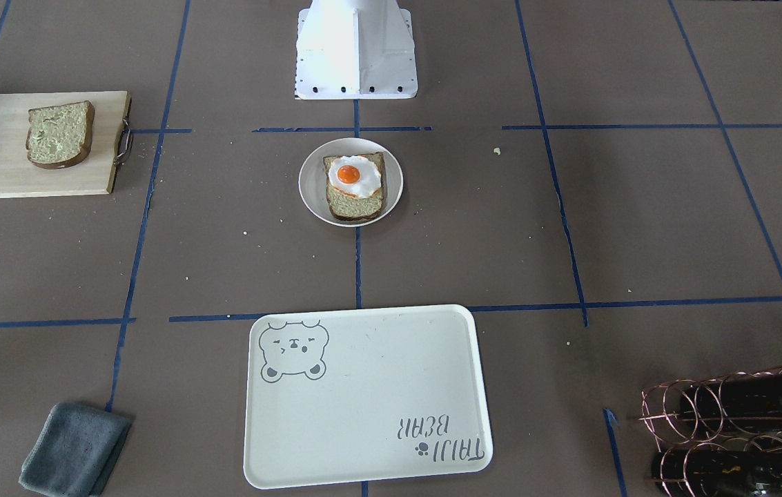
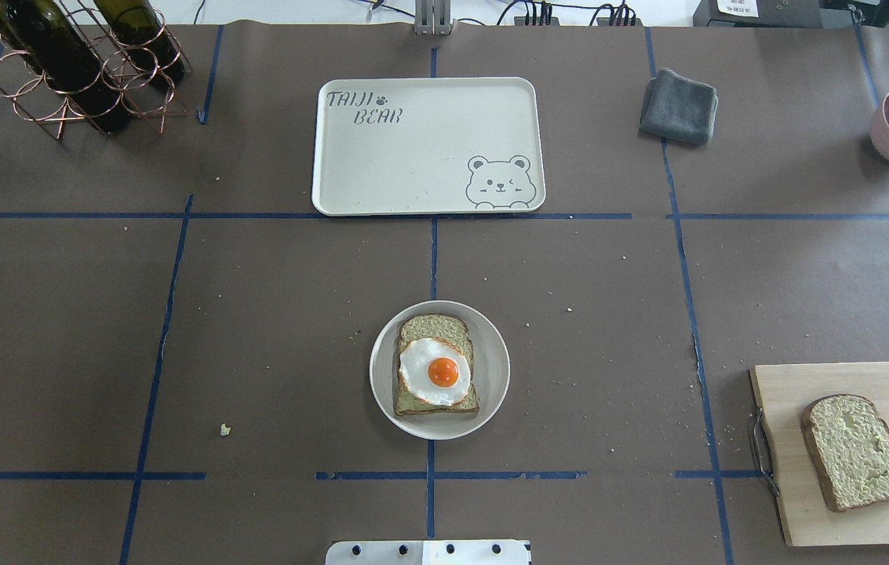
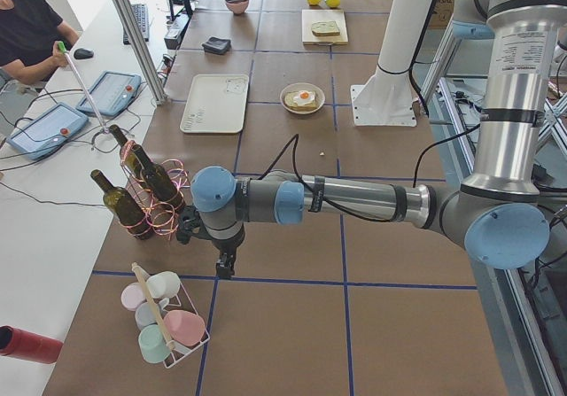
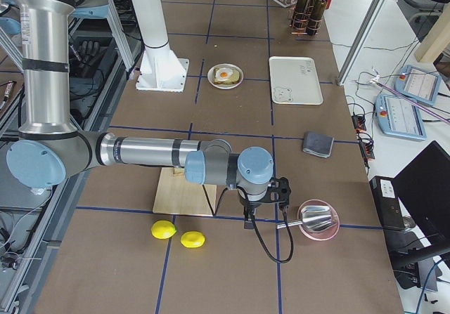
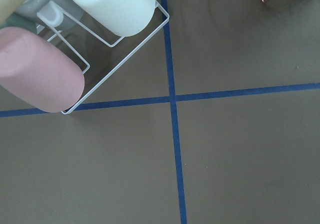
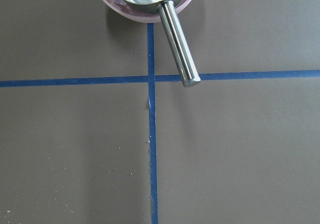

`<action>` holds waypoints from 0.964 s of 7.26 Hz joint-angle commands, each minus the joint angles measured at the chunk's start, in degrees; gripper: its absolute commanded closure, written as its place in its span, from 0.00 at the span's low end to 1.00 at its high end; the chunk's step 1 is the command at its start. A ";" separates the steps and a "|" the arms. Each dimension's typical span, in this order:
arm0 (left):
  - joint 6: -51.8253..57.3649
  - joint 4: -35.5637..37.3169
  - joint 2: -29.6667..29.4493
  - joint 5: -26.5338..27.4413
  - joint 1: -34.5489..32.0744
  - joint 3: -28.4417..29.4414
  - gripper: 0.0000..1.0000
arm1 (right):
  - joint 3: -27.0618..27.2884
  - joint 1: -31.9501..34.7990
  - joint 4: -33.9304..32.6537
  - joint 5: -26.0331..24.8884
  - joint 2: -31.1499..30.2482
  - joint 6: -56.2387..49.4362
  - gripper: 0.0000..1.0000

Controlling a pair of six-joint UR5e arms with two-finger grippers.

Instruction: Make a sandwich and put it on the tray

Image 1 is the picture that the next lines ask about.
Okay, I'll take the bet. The bread slice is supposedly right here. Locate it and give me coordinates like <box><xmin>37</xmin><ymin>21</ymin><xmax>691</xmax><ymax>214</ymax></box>
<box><xmin>322</xmin><ymin>152</ymin><xmax>386</xmax><ymax>222</ymax></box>
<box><xmin>25</xmin><ymin>100</ymin><xmax>95</xmax><ymax>170</ymax></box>

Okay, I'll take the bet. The white round plate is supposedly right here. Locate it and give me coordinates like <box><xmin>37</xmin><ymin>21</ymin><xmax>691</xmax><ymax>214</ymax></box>
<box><xmin>298</xmin><ymin>137</ymin><xmax>404</xmax><ymax>228</ymax></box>

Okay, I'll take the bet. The fried egg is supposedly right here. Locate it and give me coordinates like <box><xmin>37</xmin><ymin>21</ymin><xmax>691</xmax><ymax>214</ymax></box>
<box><xmin>326</xmin><ymin>155</ymin><xmax>382</xmax><ymax>199</ymax></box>

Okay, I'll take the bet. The white bear serving tray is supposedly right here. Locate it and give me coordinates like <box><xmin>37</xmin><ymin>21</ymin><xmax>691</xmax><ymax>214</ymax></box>
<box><xmin>242</xmin><ymin>304</ymin><xmax>493</xmax><ymax>489</ymax></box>

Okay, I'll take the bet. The dark wine bottle lower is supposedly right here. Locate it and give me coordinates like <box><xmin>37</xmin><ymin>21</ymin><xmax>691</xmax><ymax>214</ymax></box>
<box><xmin>647</xmin><ymin>436</ymin><xmax>782</xmax><ymax>496</ymax></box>

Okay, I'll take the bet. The dark wine bottle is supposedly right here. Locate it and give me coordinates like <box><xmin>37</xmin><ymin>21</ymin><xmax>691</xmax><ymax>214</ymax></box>
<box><xmin>647</xmin><ymin>436</ymin><xmax>782</xmax><ymax>496</ymax></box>
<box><xmin>680</xmin><ymin>373</ymin><xmax>782</xmax><ymax>434</ymax></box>

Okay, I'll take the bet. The grey folded cloth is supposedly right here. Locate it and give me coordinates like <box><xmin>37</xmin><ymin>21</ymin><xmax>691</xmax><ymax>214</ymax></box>
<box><xmin>19</xmin><ymin>402</ymin><xmax>133</xmax><ymax>496</ymax></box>

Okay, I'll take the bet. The wooden cutting board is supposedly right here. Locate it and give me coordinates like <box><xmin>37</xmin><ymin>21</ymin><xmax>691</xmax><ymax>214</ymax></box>
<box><xmin>0</xmin><ymin>91</ymin><xmax>131</xmax><ymax>198</ymax></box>

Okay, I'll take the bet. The dark wine bottle upper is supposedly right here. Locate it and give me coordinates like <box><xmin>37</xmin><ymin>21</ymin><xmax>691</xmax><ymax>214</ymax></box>
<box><xmin>680</xmin><ymin>373</ymin><xmax>782</xmax><ymax>434</ymax></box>

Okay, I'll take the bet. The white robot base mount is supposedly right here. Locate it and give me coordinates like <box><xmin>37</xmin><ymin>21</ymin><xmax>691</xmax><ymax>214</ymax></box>
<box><xmin>294</xmin><ymin>1</ymin><xmax>419</xmax><ymax>100</ymax></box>

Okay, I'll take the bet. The copper wire bottle rack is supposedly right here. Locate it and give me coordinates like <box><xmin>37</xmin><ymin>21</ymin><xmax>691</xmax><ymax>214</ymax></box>
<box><xmin>638</xmin><ymin>365</ymin><xmax>782</xmax><ymax>497</ymax></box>

